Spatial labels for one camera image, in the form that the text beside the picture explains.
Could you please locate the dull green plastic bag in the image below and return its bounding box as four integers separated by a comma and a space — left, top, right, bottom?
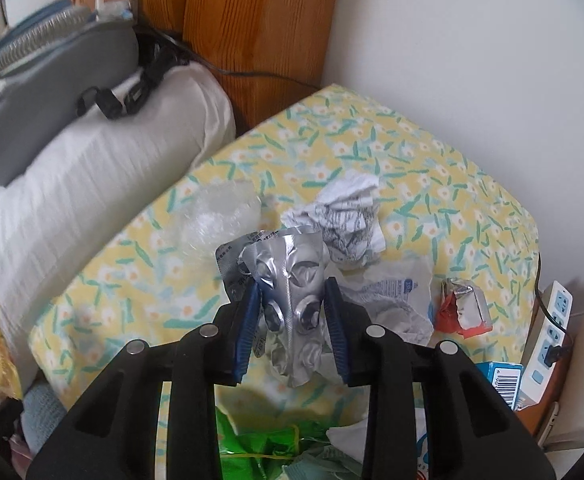
279, 445, 362, 480

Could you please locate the yellow floral cloth cover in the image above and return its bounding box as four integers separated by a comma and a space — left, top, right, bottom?
27, 82, 540, 480

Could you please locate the silver blister pack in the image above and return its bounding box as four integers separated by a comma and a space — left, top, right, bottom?
215, 226, 329, 388

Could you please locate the clear crumpled plastic wrap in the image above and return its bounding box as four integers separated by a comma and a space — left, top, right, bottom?
165, 180, 261, 262

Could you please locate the grey ribbed CPAP hose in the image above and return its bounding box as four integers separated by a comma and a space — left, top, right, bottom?
0, 5, 94, 82

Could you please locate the white blue medicine box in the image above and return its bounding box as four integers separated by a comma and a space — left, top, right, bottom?
476, 361, 524, 411

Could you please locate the black cable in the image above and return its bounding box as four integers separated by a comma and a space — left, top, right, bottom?
136, 24, 323, 92

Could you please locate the white pillow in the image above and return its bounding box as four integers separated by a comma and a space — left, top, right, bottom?
0, 63, 235, 385

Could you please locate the orange wooden nightstand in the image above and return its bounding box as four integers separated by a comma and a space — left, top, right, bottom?
515, 350, 572, 437

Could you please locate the red silver foil wrapper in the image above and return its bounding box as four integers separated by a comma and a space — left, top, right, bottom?
434, 278, 492, 339

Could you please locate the white power strip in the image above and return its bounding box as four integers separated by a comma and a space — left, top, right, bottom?
516, 281, 572, 411

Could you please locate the white blue-printed plastic wrapper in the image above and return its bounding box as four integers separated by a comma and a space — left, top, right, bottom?
334, 256, 434, 346

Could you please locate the black strap with buckles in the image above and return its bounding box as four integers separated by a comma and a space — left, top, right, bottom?
75, 34, 193, 122

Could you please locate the white printed paper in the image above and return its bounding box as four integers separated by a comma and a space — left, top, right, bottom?
281, 169, 386, 270

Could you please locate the wooden headboard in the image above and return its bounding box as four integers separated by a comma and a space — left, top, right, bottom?
73, 0, 336, 133

